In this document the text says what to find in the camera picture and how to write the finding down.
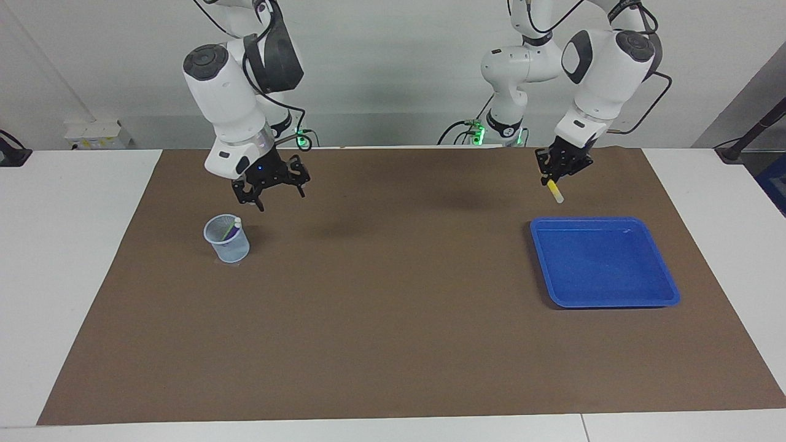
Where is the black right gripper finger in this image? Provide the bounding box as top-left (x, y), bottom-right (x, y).
top-left (232, 184), bottom-right (266, 211)
top-left (287, 155), bottom-right (311, 198)

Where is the blue plastic tray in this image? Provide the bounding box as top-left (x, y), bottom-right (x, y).
top-left (530, 217), bottom-right (681, 309)

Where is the pale blue mesh pen cup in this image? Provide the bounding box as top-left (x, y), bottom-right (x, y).
top-left (203, 214), bottom-right (251, 264)

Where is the white power strip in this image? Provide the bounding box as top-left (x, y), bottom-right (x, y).
top-left (64, 120), bottom-right (133, 150)

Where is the black stand pole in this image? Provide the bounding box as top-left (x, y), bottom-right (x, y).
top-left (714, 95), bottom-right (786, 165)

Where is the brown table mat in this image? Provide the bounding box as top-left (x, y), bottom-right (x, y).
top-left (37, 146), bottom-right (786, 426)

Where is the blue bin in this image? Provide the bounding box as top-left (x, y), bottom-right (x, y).
top-left (757, 153), bottom-right (786, 217)

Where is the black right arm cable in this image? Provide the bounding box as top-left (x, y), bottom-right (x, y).
top-left (243, 34), bottom-right (314, 152)

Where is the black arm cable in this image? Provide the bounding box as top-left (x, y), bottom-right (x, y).
top-left (605, 0), bottom-right (673, 135)
top-left (243, 34), bottom-right (314, 152)

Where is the black base cable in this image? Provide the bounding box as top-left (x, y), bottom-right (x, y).
top-left (437, 95), bottom-right (495, 146)

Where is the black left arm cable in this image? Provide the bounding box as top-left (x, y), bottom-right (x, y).
top-left (605, 0), bottom-right (673, 135)

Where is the black clamp mount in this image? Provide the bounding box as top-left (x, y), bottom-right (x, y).
top-left (0, 130), bottom-right (33, 168)

